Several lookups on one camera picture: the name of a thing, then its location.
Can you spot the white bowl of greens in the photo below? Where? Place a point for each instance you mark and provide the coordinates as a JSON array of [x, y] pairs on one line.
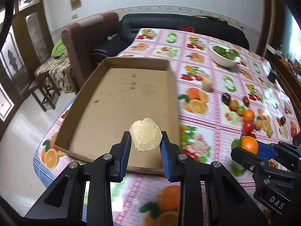
[[224, 56]]

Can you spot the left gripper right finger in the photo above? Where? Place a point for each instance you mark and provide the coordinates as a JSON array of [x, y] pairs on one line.
[[227, 202]]

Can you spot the brown kiwi fruit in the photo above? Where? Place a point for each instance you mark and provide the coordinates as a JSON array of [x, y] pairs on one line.
[[233, 105]]

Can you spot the orange fruit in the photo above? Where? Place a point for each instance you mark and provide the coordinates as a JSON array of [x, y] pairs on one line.
[[250, 144], [248, 115]]

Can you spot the fruit print pink tablecloth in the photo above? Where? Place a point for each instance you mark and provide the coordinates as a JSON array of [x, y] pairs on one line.
[[208, 126]]

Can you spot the patterned seat cover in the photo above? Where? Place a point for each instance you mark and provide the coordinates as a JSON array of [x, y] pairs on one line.
[[57, 69]]

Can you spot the black leather sofa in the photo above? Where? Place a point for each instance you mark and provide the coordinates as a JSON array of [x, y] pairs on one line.
[[128, 28]]

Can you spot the brown armchair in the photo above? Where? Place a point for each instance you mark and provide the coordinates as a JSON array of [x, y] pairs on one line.
[[81, 36]]

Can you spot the yellow brown small fruit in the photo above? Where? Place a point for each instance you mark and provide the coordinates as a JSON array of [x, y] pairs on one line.
[[258, 124]]

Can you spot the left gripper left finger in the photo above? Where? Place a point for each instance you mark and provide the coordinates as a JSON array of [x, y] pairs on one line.
[[81, 195]]

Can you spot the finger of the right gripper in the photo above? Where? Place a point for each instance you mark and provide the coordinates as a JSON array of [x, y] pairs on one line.
[[245, 158], [282, 152]]

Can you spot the wooden stool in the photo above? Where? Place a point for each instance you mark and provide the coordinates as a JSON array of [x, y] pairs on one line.
[[47, 87]]

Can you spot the pale yellow netted fruit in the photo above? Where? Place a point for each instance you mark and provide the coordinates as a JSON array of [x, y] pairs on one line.
[[146, 135]]

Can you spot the green grape fruit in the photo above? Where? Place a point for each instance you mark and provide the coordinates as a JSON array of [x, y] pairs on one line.
[[240, 110]]

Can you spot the wooden glass door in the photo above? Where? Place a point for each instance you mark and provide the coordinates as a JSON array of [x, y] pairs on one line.
[[27, 45]]

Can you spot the black cup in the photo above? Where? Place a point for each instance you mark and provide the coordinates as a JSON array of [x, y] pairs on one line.
[[272, 76]]

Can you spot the dark purple plum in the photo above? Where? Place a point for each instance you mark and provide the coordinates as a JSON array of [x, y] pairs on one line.
[[226, 98]]

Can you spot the pale netted pear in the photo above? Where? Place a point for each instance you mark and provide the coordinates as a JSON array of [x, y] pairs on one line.
[[207, 84]]

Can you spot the green cushion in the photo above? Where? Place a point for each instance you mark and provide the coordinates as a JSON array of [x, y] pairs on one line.
[[58, 49]]

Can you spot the red tomato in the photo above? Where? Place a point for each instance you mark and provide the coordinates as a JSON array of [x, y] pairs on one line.
[[248, 127]]

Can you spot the dark red jujube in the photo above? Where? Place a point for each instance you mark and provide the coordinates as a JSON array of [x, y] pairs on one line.
[[246, 101]]

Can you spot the wall plaque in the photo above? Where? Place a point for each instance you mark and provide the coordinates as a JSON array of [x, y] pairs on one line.
[[75, 4]]

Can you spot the shallow cardboard box tray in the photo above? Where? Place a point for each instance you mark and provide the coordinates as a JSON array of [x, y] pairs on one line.
[[119, 92]]

